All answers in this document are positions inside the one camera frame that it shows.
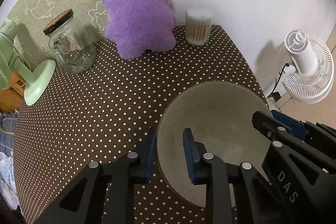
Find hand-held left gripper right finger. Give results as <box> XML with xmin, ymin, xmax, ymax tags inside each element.
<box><xmin>183</xmin><ymin>128</ymin><xmax>286</xmax><ymax>224</ymax></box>

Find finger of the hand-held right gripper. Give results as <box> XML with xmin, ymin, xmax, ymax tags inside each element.
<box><xmin>271</xmin><ymin>109</ymin><xmax>336</xmax><ymax>142</ymax></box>
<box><xmin>251</xmin><ymin>111</ymin><xmax>294</xmax><ymax>145</ymax></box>

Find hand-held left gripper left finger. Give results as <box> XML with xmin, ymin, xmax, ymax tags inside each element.
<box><xmin>34</xmin><ymin>127</ymin><xmax>158</xmax><ymax>224</ymax></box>

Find large grey-green bowl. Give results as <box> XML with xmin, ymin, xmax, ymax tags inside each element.
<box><xmin>157</xmin><ymin>81</ymin><xmax>271</xmax><ymax>209</ymax></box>

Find brown polka-dot tablecloth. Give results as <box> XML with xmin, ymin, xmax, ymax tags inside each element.
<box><xmin>13</xmin><ymin>25</ymin><xmax>271</xmax><ymax>224</ymax></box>

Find white fan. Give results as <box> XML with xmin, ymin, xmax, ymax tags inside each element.
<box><xmin>282</xmin><ymin>29</ymin><xmax>333</xmax><ymax>104</ymax></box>

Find cotton swab container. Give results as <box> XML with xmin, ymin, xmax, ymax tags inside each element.
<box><xmin>185</xmin><ymin>9</ymin><xmax>214</xmax><ymax>45</ymax></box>

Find glass jar with black lid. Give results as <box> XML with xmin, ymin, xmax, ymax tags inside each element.
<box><xmin>43</xmin><ymin>9</ymin><xmax>96</xmax><ymax>75</ymax></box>

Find green desk fan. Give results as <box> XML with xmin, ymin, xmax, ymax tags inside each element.
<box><xmin>0</xmin><ymin>19</ymin><xmax>57</xmax><ymax>106</ymax></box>

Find blue plaid cloth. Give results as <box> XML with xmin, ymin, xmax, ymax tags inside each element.
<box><xmin>0</xmin><ymin>110</ymin><xmax>18</xmax><ymax>155</ymax></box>

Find white cloth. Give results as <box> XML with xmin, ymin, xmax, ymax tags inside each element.
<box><xmin>0</xmin><ymin>152</ymin><xmax>20</xmax><ymax>211</ymax></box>

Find purple plush toy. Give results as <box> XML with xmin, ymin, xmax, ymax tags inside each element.
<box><xmin>102</xmin><ymin>0</ymin><xmax>176</xmax><ymax>60</ymax></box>

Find orange wooden chair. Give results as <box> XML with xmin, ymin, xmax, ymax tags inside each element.
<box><xmin>0</xmin><ymin>74</ymin><xmax>27</xmax><ymax>111</ymax></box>

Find black fan cable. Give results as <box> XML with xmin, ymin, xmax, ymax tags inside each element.
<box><xmin>266</xmin><ymin>63</ymin><xmax>290</xmax><ymax>99</ymax></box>

